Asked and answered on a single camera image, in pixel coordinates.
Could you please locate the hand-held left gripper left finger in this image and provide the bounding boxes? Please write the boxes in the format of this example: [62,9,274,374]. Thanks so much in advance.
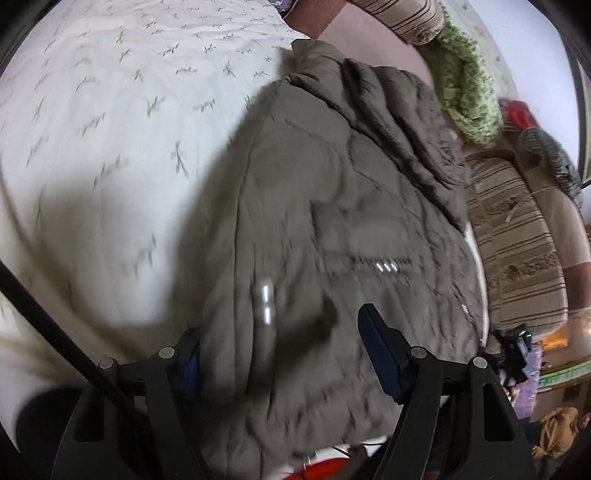
[51,328,208,480]

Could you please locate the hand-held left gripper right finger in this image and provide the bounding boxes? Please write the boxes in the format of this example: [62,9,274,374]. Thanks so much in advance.
[358,303,539,480]

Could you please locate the olive quilted hooded jacket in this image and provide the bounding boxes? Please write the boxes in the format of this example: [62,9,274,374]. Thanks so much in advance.
[173,39,485,480]

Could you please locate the tan garment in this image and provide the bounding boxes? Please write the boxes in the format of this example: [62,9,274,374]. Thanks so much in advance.
[531,406,591,462]

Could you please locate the striped beige cushion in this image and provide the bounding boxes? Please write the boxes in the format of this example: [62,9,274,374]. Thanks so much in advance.
[464,157,570,334]

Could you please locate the red object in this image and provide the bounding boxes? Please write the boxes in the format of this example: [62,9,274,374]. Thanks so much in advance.
[288,457,365,480]

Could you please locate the grey knitted cloth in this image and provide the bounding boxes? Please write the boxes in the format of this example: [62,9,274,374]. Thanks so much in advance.
[519,127,583,208]

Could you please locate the white leaf-print quilt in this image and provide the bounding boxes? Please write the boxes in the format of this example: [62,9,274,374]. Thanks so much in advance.
[0,0,315,444]

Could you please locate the red cloth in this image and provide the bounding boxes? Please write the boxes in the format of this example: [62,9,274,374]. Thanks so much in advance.
[499,98,539,132]

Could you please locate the green patterned cloth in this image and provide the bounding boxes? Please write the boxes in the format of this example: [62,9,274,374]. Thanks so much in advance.
[418,21,505,149]

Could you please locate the pink maroon blanket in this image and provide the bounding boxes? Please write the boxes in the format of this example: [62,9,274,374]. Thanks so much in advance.
[283,0,439,90]

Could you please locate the striped brown pillow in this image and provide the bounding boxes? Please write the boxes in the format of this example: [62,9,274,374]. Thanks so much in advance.
[353,0,446,46]

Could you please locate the black cable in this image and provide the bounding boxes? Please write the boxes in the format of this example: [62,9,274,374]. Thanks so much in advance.
[0,261,139,416]

